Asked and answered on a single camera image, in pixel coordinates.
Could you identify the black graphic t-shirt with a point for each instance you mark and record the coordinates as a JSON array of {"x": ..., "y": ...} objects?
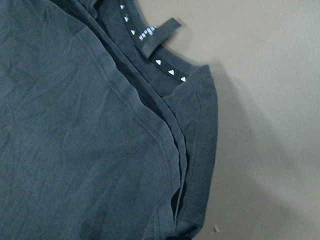
[{"x": 104, "y": 133}]

